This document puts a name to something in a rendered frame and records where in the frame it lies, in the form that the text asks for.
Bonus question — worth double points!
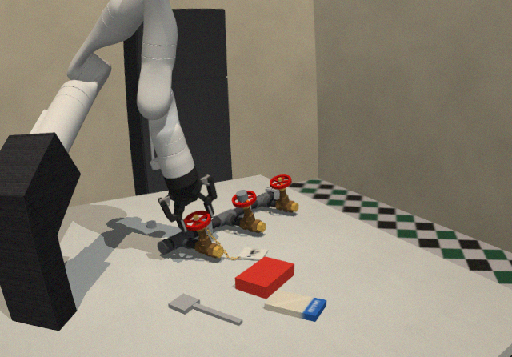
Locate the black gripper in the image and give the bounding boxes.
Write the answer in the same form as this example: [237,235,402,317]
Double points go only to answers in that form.
[158,166,218,232]

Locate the red rectangular block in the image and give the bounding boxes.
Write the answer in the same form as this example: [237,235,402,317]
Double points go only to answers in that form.
[235,256,294,299]

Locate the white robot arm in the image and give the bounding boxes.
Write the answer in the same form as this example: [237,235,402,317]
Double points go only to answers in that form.
[30,0,194,179]

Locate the beige flat box with blue end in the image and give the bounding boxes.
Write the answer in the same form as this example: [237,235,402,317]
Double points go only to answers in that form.
[265,290,326,322]

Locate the grey cylinder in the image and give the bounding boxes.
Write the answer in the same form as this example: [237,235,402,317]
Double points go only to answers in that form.
[236,190,248,202]

